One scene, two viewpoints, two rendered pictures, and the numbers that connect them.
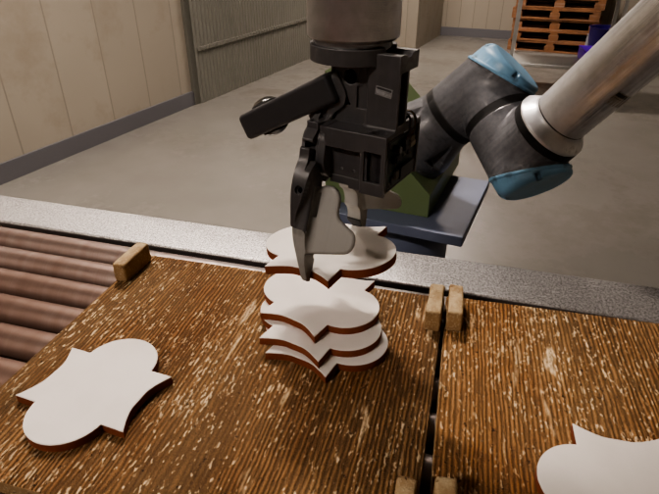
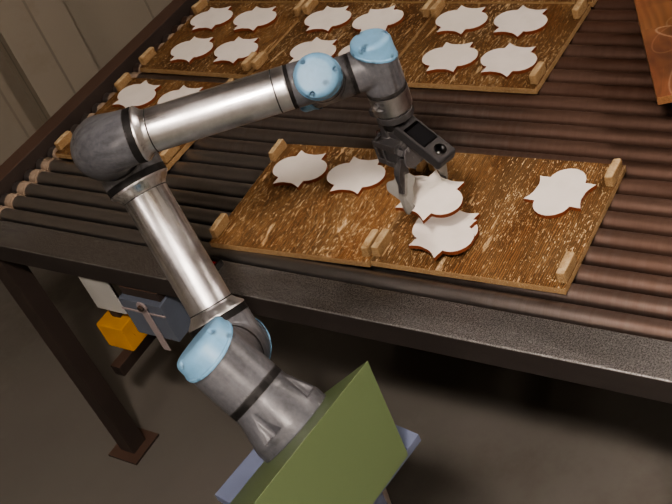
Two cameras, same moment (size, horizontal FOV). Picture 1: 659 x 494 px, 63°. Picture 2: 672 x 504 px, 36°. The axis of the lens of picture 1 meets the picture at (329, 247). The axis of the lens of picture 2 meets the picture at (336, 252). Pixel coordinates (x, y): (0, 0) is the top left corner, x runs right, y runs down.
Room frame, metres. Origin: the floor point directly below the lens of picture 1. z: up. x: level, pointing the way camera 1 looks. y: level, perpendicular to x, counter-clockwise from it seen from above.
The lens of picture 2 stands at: (1.97, 0.60, 2.27)
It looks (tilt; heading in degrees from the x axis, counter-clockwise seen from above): 38 degrees down; 209
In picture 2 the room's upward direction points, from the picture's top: 23 degrees counter-clockwise
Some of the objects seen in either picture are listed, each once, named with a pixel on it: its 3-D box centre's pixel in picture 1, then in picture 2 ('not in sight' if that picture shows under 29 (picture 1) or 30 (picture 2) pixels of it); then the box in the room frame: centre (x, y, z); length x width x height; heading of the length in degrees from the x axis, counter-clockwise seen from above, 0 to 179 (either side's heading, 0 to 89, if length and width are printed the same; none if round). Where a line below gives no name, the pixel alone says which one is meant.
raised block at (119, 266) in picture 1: (132, 261); (566, 267); (0.60, 0.26, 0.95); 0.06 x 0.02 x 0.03; 165
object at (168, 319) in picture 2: not in sight; (160, 308); (0.47, -0.74, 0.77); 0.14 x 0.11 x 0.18; 74
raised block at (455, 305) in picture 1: (455, 307); (370, 243); (0.50, -0.14, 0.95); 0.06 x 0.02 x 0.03; 167
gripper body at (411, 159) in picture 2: (359, 117); (399, 134); (0.46, -0.03, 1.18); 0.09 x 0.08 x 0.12; 59
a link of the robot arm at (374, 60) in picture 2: not in sight; (376, 64); (0.46, -0.02, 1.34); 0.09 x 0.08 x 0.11; 113
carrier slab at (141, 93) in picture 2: not in sight; (146, 116); (-0.07, -0.92, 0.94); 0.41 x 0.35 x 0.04; 74
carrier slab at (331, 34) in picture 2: not in sight; (344, 36); (-0.34, -0.42, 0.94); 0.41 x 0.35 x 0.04; 73
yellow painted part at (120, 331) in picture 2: not in sight; (110, 305); (0.43, -0.91, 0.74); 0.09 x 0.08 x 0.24; 74
